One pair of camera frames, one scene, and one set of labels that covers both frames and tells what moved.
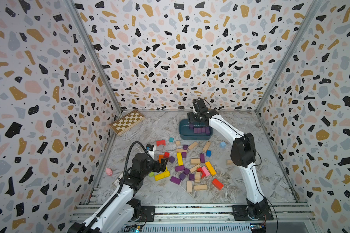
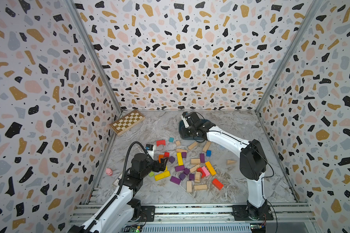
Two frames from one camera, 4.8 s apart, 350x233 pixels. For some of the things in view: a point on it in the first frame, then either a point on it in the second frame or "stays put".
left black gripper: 163,165 stays put
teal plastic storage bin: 186,133 stays put
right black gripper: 190,117 to 184,132
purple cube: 171,159 stays put
